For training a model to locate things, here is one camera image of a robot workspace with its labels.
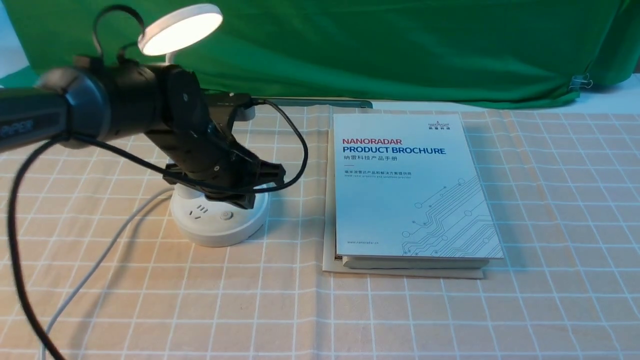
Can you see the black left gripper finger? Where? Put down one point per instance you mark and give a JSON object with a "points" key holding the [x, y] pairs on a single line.
{"points": [[261, 172]]}

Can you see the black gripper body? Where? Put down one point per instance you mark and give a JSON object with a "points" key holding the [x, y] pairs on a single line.
{"points": [[202, 144]]}

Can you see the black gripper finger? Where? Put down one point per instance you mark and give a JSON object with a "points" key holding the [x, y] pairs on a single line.
{"points": [[244, 201]]}

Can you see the white desk lamp with sockets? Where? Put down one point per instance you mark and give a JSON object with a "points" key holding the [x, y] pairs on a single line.
{"points": [[202, 221]]}

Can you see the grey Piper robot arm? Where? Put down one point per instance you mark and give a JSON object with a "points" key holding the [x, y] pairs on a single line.
{"points": [[85, 106]]}

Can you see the grey metal bar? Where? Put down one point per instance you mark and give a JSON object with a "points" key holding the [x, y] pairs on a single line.
{"points": [[310, 102]]}

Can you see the white product brochure book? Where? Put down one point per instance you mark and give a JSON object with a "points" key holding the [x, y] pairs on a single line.
{"points": [[410, 190]]}

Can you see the beige checkered tablecloth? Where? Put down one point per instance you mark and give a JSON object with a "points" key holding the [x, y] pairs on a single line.
{"points": [[435, 234]]}

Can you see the green backdrop cloth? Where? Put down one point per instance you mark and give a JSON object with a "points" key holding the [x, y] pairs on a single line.
{"points": [[499, 54]]}

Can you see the silver binder clip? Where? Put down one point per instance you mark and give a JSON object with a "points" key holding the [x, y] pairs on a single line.
{"points": [[580, 82]]}

